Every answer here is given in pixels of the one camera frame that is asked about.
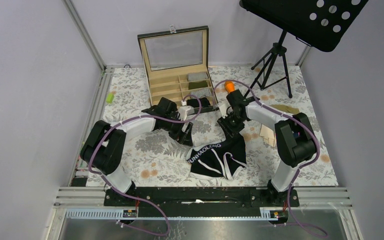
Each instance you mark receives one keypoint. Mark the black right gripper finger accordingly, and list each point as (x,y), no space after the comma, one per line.
(237,126)
(226,128)

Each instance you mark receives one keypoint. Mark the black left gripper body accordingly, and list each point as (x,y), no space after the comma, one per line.
(178,125)

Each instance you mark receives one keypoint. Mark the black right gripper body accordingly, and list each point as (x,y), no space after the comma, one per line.
(232,118)

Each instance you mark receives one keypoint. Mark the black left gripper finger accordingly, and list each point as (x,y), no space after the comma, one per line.
(176,134)
(186,138)

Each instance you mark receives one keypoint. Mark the black underwear white trim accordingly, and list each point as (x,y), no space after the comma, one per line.
(219,159)

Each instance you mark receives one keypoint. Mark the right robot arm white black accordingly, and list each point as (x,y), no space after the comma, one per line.
(296,143)

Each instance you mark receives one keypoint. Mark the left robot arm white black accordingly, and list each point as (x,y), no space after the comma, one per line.
(104,146)

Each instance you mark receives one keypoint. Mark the olive rolled underwear in box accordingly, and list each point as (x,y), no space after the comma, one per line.
(197,84)

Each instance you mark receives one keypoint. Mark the striped rolled underwear in box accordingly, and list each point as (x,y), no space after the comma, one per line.
(202,93)

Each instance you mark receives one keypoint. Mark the grey rolled underwear in box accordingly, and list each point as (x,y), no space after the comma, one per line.
(197,76)

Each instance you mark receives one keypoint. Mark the olive khaki underwear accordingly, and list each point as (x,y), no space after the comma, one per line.
(286,108)

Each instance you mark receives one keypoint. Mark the floral table cloth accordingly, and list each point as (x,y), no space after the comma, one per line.
(156,160)

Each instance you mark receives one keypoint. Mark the wooden organizer box glass lid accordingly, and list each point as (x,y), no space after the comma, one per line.
(169,56)

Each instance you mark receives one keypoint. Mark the green block at left edge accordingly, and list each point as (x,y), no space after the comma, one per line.
(110,98)

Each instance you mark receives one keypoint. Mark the black music stand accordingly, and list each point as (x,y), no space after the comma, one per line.
(320,24)

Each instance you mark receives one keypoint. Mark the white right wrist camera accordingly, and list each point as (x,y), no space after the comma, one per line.
(223,109)

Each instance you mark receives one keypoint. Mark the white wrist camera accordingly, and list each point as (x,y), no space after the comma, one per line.
(223,109)
(185,111)

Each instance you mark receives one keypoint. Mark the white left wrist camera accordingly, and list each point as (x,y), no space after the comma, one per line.
(185,111)

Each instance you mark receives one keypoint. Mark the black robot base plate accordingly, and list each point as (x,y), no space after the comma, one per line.
(202,202)

